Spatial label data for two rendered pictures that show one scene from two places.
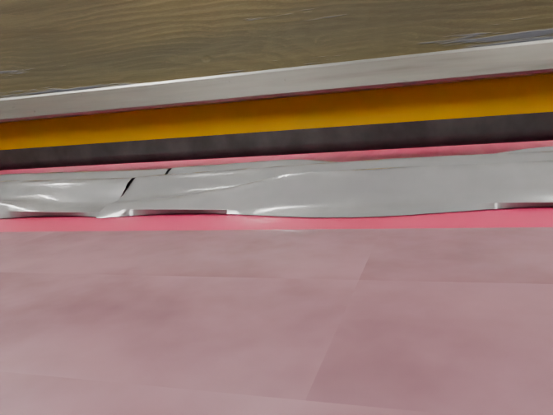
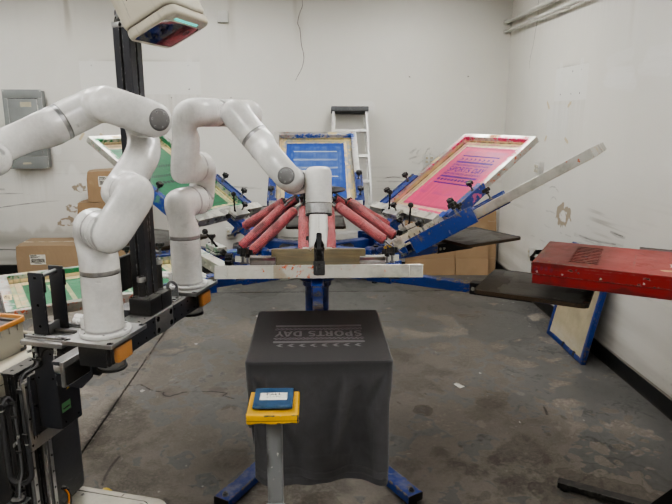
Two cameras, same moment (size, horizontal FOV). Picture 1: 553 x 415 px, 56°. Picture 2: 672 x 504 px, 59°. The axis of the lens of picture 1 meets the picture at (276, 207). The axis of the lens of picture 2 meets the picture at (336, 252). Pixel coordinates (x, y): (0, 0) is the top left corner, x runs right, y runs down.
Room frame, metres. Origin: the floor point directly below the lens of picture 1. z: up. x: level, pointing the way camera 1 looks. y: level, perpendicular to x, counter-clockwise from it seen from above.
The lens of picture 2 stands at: (-1.83, 0.75, 1.67)
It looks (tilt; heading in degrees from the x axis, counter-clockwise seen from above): 13 degrees down; 338
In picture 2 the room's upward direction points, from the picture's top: straight up
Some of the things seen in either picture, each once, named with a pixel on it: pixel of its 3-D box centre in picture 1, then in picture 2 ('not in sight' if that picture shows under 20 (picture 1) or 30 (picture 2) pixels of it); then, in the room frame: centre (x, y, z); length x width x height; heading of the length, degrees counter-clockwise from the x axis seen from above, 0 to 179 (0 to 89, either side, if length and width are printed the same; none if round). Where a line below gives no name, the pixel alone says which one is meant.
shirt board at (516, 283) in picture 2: not in sight; (439, 281); (0.51, -0.70, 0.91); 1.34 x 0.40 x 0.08; 41
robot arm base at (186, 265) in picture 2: not in sight; (182, 261); (0.08, 0.53, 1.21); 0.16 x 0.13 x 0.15; 55
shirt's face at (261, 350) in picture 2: not in sight; (318, 333); (-0.03, 0.10, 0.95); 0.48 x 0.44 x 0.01; 161
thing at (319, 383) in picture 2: not in sight; (319, 424); (-0.25, 0.18, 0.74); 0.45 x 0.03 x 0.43; 71
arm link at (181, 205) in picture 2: not in sight; (185, 212); (0.07, 0.51, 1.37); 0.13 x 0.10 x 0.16; 135
